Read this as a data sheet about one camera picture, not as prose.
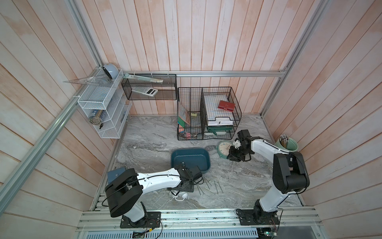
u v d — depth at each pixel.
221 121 0.93
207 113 0.95
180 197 0.80
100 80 0.86
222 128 0.98
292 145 0.88
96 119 0.76
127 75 0.91
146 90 0.98
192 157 0.97
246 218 0.73
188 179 0.61
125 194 0.43
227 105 0.95
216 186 0.84
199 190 0.83
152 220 0.73
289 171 0.48
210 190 0.84
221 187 0.84
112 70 0.83
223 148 0.98
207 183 0.86
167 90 1.07
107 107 0.72
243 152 0.78
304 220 0.74
